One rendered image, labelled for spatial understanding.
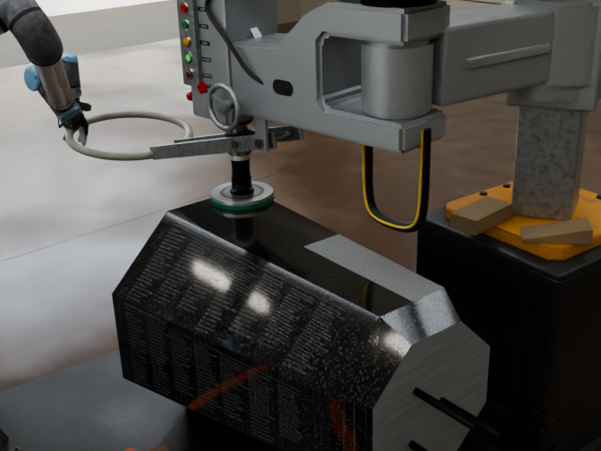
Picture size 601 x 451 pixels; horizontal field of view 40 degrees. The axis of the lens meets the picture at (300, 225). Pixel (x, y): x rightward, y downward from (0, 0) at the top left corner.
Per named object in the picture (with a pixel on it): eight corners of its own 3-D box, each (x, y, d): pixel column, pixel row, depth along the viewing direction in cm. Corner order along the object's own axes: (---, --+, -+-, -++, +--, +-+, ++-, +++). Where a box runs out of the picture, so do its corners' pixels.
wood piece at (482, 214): (485, 209, 272) (486, 195, 270) (511, 217, 265) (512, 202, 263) (449, 227, 259) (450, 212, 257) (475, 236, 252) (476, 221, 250)
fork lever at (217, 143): (310, 136, 262) (307, 121, 261) (266, 150, 249) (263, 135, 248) (186, 149, 312) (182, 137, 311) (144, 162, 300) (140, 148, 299)
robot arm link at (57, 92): (65, 35, 241) (86, 112, 307) (40, 3, 242) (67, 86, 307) (31, 55, 238) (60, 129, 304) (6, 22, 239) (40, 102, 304)
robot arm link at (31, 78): (44, 86, 294) (71, 78, 303) (25, 61, 295) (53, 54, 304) (35, 101, 300) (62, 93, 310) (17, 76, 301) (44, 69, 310)
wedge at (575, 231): (586, 232, 253) (588, 216, 251) (591, 245, 244) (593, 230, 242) (519, 229, 256) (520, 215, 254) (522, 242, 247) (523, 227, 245)
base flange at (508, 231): (533, 182, 304) (534, 171, 302) (653, 223, 267) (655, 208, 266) (438, 215, 278) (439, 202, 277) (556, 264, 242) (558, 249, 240)
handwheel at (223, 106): (262, 129, 252) (259, 80, 246) (238, 136, 245) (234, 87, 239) (230, 120, 262) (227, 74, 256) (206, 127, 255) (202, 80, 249)
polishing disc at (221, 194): (198, 196, 279) (198, 193, 279) (241, 179, 294) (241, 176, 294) (241, 210, 266) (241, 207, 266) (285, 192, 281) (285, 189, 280)
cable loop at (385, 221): (429, 238, 228) (433, 128, 216) (422, 242, 226) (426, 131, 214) (367, 217, 243) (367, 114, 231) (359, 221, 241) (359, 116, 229)
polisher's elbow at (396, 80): (400, 97, 233) (401, 29, 226) (446, 112, 219) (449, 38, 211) (346, 109, 224) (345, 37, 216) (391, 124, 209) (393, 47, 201)
